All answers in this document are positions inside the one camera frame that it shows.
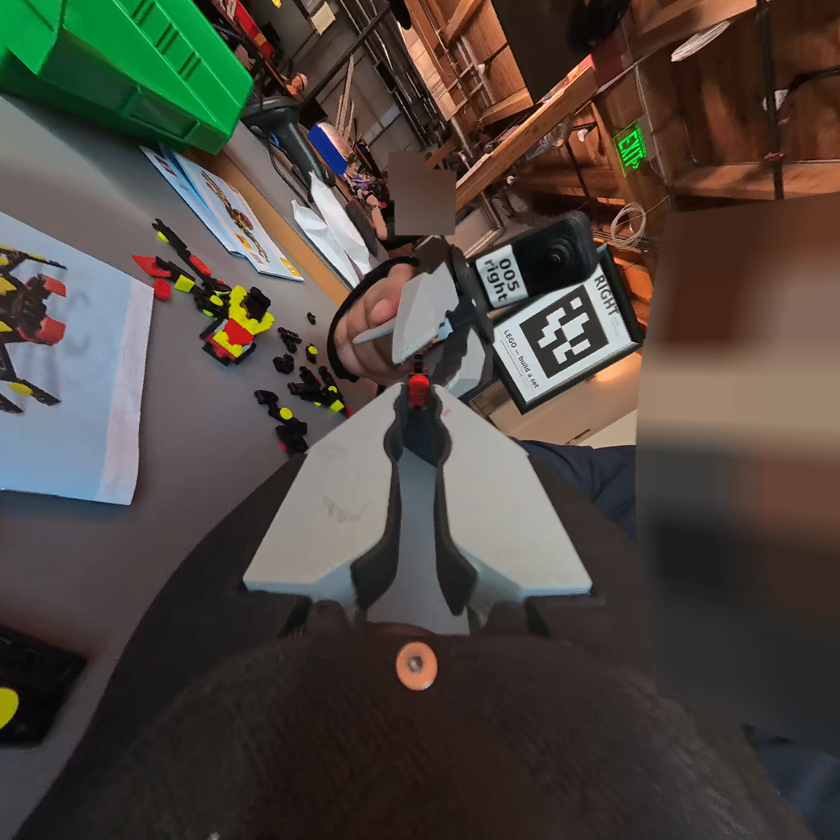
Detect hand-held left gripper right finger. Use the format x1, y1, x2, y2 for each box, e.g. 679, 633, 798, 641
420, 388, 595, 626

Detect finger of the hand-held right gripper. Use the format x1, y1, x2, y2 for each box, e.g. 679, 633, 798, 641
447, 344, 501, 403

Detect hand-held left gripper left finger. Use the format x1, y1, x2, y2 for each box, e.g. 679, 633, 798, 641
243, 388, 418, 620

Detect small black red lego subassembly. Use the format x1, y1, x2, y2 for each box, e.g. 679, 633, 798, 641
406, 373, 433, 429

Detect pile of lego pieces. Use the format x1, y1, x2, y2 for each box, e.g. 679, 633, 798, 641
132, 217, 353, 459

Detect red yellow black lego model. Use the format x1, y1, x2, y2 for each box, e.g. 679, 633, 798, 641
200, 285, 278, 367

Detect person's right forearm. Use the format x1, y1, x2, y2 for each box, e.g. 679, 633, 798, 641
519, 440, 639, 540

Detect purple lego set box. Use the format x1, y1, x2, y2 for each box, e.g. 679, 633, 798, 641
0, 624, 88, 749

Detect person's right hand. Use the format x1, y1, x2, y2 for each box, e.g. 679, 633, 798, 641
331, 260, 410, 383

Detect framed marker sign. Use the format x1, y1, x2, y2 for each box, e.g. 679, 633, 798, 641
493, 269, 644, 416

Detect green exit sign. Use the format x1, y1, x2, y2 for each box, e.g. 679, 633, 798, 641
613, 121, 652, 173

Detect white pendant lamp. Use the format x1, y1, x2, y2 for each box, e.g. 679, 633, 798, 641
670, 20, 732, 64

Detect open spider instruction booklet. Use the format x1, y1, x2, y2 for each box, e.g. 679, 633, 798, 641
0, 210, 156, 506

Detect black barcode scanner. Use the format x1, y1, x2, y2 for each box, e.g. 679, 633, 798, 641
243, 95, 330, 186

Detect closed instruction booklet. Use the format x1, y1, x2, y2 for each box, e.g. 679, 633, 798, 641
141, 142, 305, 283

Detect green plastic bin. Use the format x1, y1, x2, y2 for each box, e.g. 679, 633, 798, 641
0, 0, 254, 156

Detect coiled white cable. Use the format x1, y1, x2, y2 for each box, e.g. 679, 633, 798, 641
611, 200, 655, 252

